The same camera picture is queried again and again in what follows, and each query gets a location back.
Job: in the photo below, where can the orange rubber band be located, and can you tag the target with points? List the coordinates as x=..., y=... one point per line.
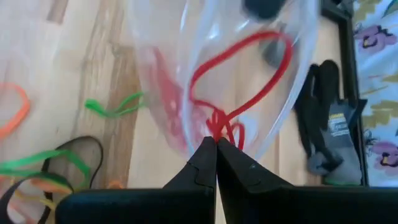
x=23, y=112

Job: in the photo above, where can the white floral cloth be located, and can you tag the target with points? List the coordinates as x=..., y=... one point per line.
x=379, y=62

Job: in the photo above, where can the clear plastic zip bag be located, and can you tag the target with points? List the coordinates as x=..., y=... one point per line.
x=236, y=77

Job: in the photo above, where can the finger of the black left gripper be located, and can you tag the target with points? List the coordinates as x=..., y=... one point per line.
x=275, y=54
x=264, y=7

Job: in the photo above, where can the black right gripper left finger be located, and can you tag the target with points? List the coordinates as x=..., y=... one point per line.
x=155, y=205

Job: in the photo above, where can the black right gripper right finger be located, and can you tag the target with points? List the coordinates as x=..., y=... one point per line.
x=280, y=205

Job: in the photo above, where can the black and gray work glove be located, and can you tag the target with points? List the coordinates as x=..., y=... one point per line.
x=323, y=102

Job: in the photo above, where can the green rubber band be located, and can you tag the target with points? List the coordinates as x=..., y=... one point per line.
x=93, y=107
x=37, y=155

